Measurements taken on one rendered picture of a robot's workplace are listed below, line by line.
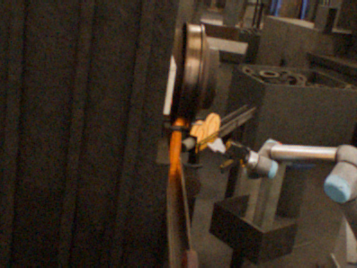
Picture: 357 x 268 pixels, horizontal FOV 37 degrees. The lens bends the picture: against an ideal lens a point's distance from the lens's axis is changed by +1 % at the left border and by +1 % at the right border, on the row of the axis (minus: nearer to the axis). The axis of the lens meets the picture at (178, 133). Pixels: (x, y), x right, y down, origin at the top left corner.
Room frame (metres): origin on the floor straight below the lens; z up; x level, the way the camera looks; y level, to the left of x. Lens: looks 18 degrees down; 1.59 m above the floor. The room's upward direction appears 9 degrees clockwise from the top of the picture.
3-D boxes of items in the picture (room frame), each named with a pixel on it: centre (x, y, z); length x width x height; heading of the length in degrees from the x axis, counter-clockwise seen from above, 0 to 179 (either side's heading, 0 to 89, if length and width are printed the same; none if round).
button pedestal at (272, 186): (3.09, -0.65, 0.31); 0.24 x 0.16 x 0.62; 7
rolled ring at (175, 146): (2.32, 0.00, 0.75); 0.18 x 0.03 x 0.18; 6
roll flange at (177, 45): (2.31, 0.08, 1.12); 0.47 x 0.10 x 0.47; 7
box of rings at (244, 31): (8.46, -0.81, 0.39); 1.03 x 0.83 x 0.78; 87
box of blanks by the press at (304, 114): (4.91, -0.98, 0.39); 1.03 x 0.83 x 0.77; 112
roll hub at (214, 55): (2.34, -0.10, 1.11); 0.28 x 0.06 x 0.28; 7
